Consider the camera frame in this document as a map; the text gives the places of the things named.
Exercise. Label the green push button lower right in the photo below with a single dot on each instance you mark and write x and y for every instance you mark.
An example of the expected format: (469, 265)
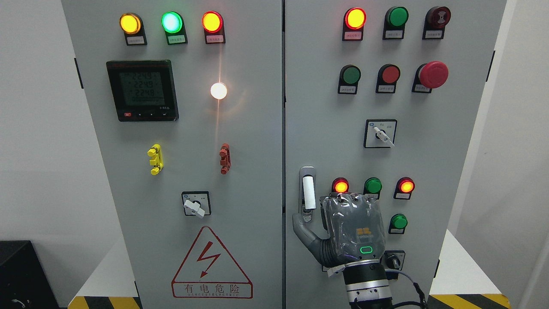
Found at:
(397, 224)

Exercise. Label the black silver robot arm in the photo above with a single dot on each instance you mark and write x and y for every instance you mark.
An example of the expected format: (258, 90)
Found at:
(367, 285)

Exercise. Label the red terminal connector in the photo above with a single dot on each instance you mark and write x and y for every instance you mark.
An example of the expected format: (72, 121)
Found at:
(225, 158)

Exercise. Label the grey cabinet door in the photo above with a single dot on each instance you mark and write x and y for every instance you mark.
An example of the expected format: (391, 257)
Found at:
(326, 130)
(246, 203)

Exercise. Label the left door rotary selector switch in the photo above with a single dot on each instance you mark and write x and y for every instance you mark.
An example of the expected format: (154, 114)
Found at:
(196, 203)

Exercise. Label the green indicator lower middle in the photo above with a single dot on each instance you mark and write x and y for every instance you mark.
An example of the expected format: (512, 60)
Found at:
(372, 187)

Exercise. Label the bottom white rotary selector switch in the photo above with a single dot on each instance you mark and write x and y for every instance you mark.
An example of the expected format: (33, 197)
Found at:
(332, 271)

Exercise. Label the red lit indicator top right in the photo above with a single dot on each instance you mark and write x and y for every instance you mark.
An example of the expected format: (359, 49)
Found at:
(353, 24)

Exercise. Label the white lit indicator light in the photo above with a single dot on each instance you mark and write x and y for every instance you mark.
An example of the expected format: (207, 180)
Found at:
(218, 90)

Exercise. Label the yellow indicator light top left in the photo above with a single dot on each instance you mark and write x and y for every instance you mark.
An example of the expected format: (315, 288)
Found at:
(133, 28)

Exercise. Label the green push button upper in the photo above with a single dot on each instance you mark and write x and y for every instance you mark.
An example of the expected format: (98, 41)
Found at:
(348, 79)

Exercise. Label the silver door handle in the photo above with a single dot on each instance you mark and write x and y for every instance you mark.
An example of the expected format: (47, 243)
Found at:
(307, 199)

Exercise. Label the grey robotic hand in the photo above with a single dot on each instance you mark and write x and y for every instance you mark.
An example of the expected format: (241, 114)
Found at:
(355, 227)

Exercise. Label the dark red buzzer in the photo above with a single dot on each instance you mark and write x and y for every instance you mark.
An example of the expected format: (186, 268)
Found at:
(435, 22)

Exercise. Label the upper right rotary selector switch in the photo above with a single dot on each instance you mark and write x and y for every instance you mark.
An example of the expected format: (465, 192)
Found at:
(380, 133)

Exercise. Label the red emergency stop button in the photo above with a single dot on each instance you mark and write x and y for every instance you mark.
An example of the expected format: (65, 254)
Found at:
(429, 76)

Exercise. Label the red lit indicator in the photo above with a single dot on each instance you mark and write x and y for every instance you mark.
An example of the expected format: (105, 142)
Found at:
(404, 188)
(340, 185)
(353, 24)

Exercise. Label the red triangle warning sticker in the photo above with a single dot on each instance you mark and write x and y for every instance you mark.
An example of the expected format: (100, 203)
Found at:
(210, 271)

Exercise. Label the black digital power meter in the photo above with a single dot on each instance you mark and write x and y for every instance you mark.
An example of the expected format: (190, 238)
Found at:
(143, 90)

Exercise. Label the black box bottom left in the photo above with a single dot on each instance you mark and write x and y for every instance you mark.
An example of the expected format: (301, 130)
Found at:
(23, 284)

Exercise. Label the green push button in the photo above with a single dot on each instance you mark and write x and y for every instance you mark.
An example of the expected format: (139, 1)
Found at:
(397, 224)
(348, 79)

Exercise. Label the grey left cabinet door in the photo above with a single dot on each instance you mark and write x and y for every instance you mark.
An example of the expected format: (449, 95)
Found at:
(246, 203)

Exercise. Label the red lit indicator lower right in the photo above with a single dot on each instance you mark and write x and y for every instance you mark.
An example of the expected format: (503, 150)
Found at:
(404, 188)

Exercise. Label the red lit indicator lower left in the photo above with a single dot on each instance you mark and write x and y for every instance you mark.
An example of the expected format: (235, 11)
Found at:
(340, 185)

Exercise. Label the grey right cabinet door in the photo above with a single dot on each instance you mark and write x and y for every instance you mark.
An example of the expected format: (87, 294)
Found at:
(326, 130)

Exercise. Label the green lit indicator light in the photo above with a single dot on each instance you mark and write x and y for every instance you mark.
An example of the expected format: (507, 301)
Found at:
(174, 28)

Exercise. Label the black key selector switch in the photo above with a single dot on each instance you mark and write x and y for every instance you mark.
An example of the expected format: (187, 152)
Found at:
(393, 259)

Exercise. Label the red push button upper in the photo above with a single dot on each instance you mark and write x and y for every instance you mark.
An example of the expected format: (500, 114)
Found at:
(387, 78)

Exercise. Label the green indicator top right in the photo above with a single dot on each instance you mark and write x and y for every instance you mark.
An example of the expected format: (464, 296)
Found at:
(394, 23)

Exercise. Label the red-orange indicator light left door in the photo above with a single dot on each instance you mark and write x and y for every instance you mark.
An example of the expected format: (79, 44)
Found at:
(214, 28)

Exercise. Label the yellow terminal connector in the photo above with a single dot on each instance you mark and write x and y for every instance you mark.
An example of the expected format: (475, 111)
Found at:
(156, 159)

